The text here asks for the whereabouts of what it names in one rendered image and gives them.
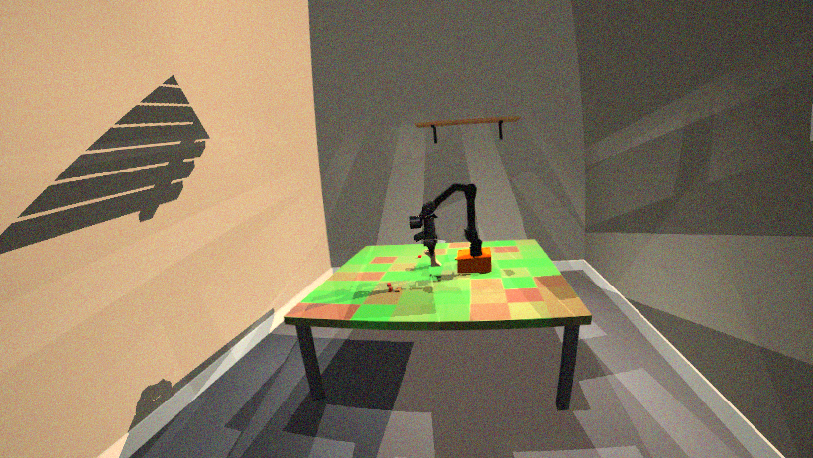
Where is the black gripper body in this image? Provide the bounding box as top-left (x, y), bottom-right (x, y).
top-left (423, 227), bottom-right (438, 247)

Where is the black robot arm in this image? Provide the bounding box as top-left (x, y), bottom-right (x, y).
top-left (410, 183), bottom-right (483, 257)

